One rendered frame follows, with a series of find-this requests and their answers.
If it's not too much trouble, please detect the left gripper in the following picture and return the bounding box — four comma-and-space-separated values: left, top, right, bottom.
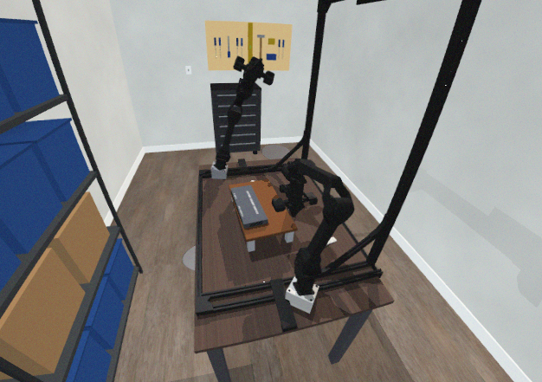
272, 186, 318, 217

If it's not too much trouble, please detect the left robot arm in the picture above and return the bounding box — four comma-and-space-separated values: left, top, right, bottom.
280, 159, 354, 296

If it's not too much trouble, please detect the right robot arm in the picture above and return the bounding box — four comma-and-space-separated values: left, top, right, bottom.
214, 78, 254, 171

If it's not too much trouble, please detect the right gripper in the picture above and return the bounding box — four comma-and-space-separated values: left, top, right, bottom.
233, 56, 274, 86

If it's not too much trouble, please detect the brown wooden stand with white legs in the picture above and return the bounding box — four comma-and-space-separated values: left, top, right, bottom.
229, 179, 298, 252

